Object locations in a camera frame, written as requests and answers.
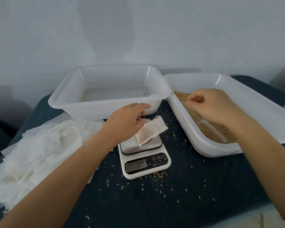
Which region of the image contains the person's right hand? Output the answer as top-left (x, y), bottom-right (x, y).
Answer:
top-left (185, 89), bottom-right (244, 130)

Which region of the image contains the person's left hand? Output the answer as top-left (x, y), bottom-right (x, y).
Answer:
top-left (101, 102), bottom-right (152, 147)

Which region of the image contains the white plastic tub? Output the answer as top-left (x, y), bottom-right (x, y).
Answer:
top-left (48, 65), bottom-right (172, 121)

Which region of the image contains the brown grain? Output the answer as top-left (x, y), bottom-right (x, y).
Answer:
top-left (173, 91), bottom-right (238, 144)

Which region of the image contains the white tray of grain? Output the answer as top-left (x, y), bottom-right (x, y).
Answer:
top-left (162, 73), bottom-right (285, 158)

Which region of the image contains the pile of white bags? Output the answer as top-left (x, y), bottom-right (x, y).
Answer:
top-left (0, 114), bottom-right (105, 212)

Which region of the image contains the person's left forearm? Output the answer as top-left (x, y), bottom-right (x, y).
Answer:
top-left (0, 135), bottom-right (117, 228)

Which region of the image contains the person's right forearm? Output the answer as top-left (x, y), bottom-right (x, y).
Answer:
top-left (233, 116), bottom-right (285, 224)

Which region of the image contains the white digital kitchen scale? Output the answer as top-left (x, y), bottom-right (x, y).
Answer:
top-left (118, 130), bottom-right (172, 180)

